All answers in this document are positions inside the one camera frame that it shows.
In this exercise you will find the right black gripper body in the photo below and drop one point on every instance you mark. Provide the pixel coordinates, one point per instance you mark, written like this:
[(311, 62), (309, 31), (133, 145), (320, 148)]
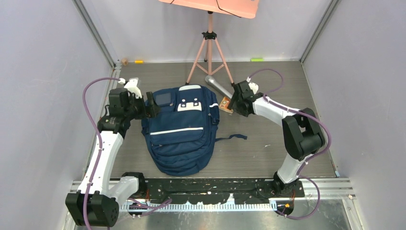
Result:
[(235, 104)]

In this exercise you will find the green tape piece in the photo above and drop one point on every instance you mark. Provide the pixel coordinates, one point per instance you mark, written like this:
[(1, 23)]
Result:
[(257, 59)]

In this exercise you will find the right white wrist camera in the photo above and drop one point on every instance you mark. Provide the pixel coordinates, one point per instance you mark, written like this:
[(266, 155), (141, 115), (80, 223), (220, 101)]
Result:
[(254, 87)]

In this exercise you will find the silver microphone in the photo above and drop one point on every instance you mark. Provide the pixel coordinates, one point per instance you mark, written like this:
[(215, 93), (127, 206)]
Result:
[(211, 81)]

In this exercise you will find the orange calculator toy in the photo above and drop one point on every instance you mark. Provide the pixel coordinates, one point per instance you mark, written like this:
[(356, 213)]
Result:
[(224, 105)]

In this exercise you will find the pink music stand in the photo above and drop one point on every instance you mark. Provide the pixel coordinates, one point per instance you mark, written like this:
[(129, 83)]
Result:
[(238, 8)]

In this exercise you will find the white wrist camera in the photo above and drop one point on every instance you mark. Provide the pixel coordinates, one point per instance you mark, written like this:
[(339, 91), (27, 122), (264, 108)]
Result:
[(132, 86), (254, 87)]

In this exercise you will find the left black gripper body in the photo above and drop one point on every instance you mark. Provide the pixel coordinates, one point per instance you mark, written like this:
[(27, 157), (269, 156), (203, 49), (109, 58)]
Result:
[(137, 109)]

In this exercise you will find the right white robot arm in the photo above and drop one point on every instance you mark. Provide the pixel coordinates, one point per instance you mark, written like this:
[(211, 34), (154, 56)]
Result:
[(302, 133)]

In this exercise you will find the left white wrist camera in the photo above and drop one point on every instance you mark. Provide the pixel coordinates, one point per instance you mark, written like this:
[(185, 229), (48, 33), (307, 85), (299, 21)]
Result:
[(132, 86)]

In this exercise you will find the small cork piece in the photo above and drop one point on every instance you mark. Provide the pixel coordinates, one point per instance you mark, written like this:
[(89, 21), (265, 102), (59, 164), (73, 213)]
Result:
[(124, 61)]

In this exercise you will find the navy blue student backpack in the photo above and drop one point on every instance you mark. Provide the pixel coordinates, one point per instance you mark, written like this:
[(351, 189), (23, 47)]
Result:
[(181, 138)]

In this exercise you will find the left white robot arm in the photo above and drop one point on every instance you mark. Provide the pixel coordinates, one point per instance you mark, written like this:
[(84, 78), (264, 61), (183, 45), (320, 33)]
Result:
[(95, 203)]

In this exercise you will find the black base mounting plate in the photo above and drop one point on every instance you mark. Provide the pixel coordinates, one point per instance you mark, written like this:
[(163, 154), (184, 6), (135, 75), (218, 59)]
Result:
[(211, 191)]

